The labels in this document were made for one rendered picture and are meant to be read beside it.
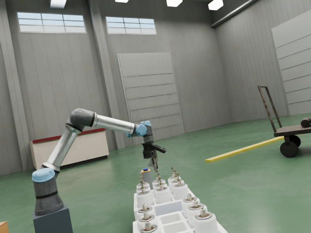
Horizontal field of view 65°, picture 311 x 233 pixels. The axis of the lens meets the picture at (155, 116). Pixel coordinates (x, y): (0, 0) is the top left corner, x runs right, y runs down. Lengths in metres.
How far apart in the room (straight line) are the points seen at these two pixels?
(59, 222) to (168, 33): 10.59
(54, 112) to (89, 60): 2.30
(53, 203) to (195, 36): 11.49
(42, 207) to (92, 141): 5.05
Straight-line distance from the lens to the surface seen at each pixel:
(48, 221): 1.53
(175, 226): 1.30
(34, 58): 9.34
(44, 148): 6.33
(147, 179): 1.99
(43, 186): 1.53
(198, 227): 1.11
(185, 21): 12.43
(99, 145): 6.55
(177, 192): 1.61
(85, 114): 1.55
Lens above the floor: 0.67
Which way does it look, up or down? 2 degrees up
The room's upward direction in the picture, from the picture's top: 11 degrees counter-clockwise
